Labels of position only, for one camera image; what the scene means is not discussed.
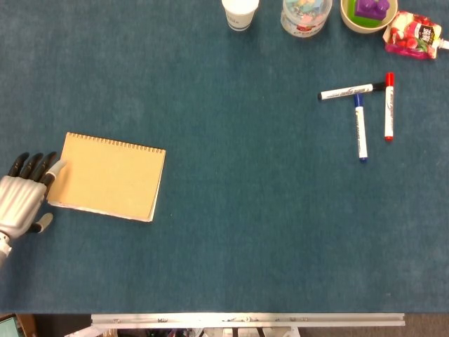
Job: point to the device with green screen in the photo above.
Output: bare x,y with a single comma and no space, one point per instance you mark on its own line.
7,326

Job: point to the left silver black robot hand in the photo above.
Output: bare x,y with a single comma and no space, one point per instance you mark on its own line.
21,200

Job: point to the beige bowl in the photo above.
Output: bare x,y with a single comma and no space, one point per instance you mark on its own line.
347,21

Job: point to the green toy brick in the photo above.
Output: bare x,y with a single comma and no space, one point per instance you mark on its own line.
365,21

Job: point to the purple toy brick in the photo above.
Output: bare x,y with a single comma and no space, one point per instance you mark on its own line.
372,7

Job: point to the red whiteboard marker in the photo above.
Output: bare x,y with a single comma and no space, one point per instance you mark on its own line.
389,109

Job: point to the kraft cover spiral notebook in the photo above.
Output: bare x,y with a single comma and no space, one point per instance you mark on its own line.
108,175

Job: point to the blue whiteboard marker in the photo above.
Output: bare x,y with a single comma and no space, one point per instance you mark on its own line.
361,130

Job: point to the black whiteboard marker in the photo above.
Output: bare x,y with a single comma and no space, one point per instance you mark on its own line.
345,92

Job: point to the clear plastic jar of clips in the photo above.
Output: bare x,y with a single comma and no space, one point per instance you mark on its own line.
305,21

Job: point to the white paper cup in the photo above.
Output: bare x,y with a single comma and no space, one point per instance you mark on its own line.
240,14

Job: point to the pink white snack pouch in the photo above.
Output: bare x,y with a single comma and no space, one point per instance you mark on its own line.
410,36

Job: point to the aluminium table edge rail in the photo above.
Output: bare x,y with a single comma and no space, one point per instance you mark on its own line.
245,320

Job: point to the blue felt table cloth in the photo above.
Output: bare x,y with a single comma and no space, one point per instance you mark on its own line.
245,175

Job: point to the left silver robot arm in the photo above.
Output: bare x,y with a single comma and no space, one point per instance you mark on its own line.
3,249

